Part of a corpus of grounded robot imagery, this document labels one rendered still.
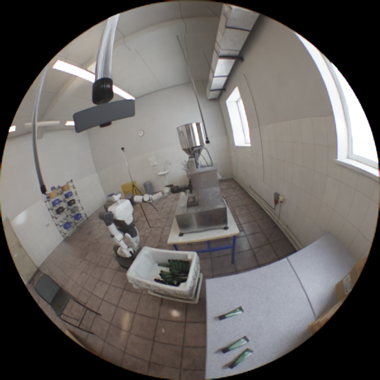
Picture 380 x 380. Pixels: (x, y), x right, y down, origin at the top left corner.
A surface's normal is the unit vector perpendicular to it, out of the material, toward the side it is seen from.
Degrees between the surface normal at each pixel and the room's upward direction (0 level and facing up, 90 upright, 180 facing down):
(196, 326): 0
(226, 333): 0
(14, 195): 90
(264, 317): 0
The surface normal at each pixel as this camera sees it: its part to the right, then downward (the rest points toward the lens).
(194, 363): -0.21, -0.92
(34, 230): 0.98, -0.18
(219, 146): -0.05, 0.36
